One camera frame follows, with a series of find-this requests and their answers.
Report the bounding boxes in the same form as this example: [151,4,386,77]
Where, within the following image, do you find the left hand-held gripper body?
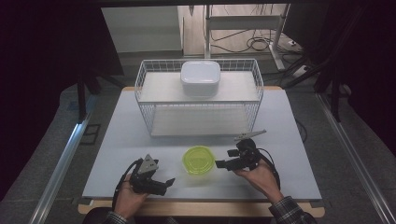
[129,153,169,196]

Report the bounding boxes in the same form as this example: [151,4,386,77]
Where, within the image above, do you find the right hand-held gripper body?
[233,129,268,172]

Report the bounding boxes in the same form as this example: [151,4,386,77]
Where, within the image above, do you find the green plastic bowl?
[181,145,217,176]

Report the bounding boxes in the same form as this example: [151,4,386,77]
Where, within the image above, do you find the white lidded plastic container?
[179,60,222,97]

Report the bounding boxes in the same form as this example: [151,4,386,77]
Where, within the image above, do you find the white wire shelf rack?
[134,58,265,138]

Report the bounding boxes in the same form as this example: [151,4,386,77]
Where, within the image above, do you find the person's left hand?
[114,181,150,221]

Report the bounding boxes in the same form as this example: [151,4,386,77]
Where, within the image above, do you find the person's right hand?
[233,158,285,205]

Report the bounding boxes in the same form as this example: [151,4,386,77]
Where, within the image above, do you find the light grey table mat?
[81,88,323,202]

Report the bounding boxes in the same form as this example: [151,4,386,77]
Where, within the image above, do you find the white power strip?
[291,64,313,78]

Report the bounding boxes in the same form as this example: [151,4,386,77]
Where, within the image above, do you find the black metal stand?
[76,69,126,123]
[313,69,344,123]

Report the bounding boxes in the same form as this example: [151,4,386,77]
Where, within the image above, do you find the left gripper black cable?
[111,158,145,210]

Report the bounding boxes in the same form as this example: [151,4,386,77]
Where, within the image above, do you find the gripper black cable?
[111,158,145,210]
[255,147,282,191]

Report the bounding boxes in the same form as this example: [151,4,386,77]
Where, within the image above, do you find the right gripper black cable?
[255,147,282,191]

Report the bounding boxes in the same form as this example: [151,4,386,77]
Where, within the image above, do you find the thin black table cable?
[294,119,309,145]

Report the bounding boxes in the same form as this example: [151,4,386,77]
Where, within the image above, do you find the aluminium floor rail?
[28,95,96,224]
[315,92,396,224]

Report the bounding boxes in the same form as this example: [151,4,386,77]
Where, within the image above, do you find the black floor cables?
[210,29,302,54]

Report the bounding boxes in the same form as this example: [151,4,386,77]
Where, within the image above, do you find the white metal desk frame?
[204,3,291,71]

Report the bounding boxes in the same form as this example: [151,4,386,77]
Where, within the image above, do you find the white wall panel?
[100,6,183,54]

